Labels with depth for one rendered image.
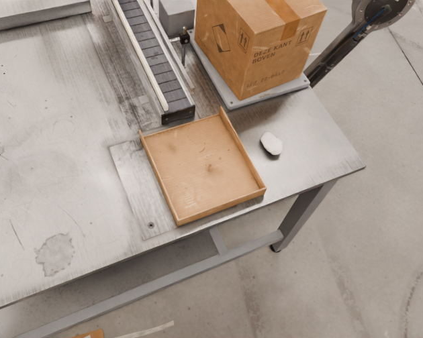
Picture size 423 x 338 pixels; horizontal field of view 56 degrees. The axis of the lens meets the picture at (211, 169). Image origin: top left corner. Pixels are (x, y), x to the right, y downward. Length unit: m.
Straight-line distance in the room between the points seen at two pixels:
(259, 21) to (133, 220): 0.62
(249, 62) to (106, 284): 1.00
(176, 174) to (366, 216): 1.31
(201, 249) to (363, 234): 0.87
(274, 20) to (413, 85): 1.88
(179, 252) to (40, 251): 0.73
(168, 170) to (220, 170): 0.15
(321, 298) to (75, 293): 1.07
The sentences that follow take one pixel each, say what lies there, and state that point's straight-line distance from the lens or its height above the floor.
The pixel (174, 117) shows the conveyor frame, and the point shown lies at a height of 0.85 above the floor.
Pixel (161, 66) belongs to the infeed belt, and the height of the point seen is 0.88.
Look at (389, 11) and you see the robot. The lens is 1.74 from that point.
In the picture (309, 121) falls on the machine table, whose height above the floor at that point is 0.83.
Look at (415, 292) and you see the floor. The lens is 2.18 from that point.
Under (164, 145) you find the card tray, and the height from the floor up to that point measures 0.83.
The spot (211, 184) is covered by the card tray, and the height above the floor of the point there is 0.83.
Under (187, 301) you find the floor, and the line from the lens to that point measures 1.86.
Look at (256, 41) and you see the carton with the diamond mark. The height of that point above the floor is 1.09.
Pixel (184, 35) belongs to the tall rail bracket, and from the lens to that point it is 1.28.
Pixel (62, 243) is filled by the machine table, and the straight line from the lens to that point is 1.08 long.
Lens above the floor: 1.82
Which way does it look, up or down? 60 degrees down
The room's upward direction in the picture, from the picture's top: 10 degrees clockwise
